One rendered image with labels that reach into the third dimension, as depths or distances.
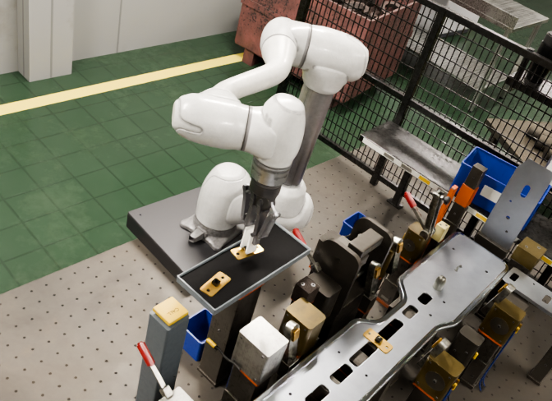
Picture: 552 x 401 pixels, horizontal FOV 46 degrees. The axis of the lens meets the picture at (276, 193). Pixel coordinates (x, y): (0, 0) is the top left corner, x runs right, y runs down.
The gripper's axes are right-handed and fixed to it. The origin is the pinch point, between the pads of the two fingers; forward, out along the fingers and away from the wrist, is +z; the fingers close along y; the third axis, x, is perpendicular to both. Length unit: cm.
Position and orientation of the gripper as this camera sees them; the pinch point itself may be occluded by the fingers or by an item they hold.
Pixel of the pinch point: (250, 239)
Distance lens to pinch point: 164.6
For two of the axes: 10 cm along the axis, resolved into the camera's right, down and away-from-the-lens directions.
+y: 5.9, 6.0, -5.4
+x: 7.8, -2.3, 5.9
